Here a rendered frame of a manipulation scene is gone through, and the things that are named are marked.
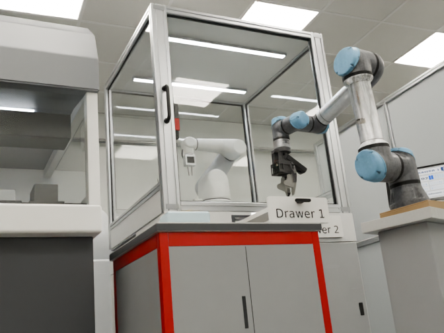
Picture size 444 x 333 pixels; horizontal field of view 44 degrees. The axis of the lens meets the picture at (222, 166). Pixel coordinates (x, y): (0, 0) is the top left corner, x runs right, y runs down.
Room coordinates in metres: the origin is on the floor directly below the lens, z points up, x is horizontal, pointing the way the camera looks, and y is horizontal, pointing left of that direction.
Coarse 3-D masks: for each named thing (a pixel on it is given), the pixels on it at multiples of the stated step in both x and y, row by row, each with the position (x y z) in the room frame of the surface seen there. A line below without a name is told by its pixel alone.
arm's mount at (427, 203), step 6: (414, 204) 1.94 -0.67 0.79; (420, 204) 1.92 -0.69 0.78; (426, 204) 1.91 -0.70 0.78; (432, 204) 1.92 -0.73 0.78; (438, 204) 1.96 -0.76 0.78; (390, 210) 2.01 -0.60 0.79; (396, 210) 1.99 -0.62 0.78; (402, 210) 1.97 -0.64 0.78; (408, 210) 1.96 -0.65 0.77; (384, 216) 2.03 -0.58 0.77
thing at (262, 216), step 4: (260, 212) 2.27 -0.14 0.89; (264, 212) 2.25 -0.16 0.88; (252, 216) 2.34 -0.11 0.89; (256, 216) 2.31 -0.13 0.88; (260, 216) 2.27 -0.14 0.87; (264, 216) 2.24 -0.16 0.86; (244, 220) 2.40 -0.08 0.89; (248, 220) 2.37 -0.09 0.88; (252, 220) 2.34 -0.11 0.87; (256, 220) 2.31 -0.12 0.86; (260, 220) 2.28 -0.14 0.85; (264, 220) 2.25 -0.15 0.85; (268, 220) 2.22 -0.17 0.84
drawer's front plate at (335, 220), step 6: (330, 216) 2.70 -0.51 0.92; (336, 216) 2.72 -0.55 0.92; (330, 222) 2.70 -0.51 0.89; (336, 222) 2.71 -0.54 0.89; (330, 228) 2.70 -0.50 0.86; (336, 228) 2.71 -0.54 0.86; (342, 228) 2.73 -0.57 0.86; (318, 234) 2.66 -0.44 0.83; (324, 234) 2.68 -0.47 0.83; (330, 234) 2.69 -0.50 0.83; (336, 234) 2.71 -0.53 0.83; (342, 234) 2.73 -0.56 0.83
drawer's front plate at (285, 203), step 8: (272, 200) 2.18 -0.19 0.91; (280, 200) 2.20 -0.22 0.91; (288, 200) 2.21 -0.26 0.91; (312, 200) 2.27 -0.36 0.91; (320, 200) 2.29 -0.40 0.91; (272, 208) 2.18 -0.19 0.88; (280, 208) 2.19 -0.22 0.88; (288, 208) 2.21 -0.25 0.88; (296, 208) 2.23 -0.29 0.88; (304, 208) 2.25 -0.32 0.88; (312, 208) 2.26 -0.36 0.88; (320, 208) 2.28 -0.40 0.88; (272, 216) 2.17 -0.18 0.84; (280, 216) 2.19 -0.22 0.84; (288, 216) 2.21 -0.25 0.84; (296, 216) 2.23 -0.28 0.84; (304, 216) 2.24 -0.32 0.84; (320, 216) 2.28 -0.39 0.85; (328, 216) 2.30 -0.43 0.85
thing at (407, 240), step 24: (408, 216) 1.91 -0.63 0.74; (432, 216) 1.85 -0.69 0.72; (384, 240) 2.03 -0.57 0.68; (408, 240) 1.97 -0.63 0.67; (432, 240) 1.92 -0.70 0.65; (384, 264) 2.05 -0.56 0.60; (408, 264) 1.98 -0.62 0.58; (432, 264) 1.92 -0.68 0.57; (408, 288) 1.99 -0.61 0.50; (432, 288) 1.93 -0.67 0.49; (408, 312) 2.00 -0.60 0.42; (432, 312) 1.94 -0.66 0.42
